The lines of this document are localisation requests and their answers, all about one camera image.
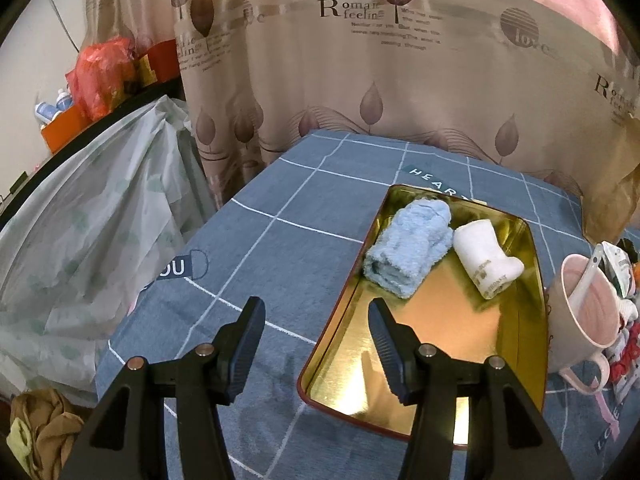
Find brown paper bag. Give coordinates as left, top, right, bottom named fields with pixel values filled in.
left=580, top=110, right=640, bottom=246

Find white spoon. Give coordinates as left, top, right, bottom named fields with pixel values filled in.
left=570, top=242, right=606, bottom=321

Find blue checked bed sheet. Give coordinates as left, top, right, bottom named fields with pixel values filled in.
left=95, top=128, right=626, bottom=480

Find translucent green print plastic sheet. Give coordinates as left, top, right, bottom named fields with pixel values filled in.
left=0, top=95, right=216, bottom=406

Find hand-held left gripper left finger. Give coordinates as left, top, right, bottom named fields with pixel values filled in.
left=60, top=296, right=266, bottom=480

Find orange plastic bag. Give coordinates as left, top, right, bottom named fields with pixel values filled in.
left=65, top=36, right=138, bottom=121

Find red-white patterned packets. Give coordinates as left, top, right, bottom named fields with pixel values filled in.
left=612, top=320, right=640, bottom=386

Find light blue fluffy towel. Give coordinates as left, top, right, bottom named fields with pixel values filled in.
left=363, top=199, right=453, bottom=298

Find yellow green cloth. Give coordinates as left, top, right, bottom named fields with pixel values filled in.
left=6, top=417, right=33, bottom=461

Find beige leaf print curtain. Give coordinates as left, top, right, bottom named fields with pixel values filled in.
left=85, top=0, right=640, bottom=211

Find pink mug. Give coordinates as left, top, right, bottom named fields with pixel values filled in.
left=545, top=254, right=626, bottom=393

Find white green print packet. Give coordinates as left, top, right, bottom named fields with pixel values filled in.
left=600, top=241, right=635, bottom=296

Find white rolled towel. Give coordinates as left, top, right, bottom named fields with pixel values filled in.
left=452, top=219, right=525, bottom=300

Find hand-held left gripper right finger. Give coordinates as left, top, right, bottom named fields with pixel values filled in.
left=368, top=298, right=576, bottom=480

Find red box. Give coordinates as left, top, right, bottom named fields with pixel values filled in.
left=145, top=39, right=181, bottom=86

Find brown crumpled cloth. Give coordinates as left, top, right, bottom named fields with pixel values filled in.
left=7, top=387, right=86, bottom=480

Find orange box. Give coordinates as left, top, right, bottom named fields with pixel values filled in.
left=41, top=105, right=91, bottom=155

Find gold metal tin tray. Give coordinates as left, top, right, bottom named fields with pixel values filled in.
left=296, top=184, right=551, bottom=443

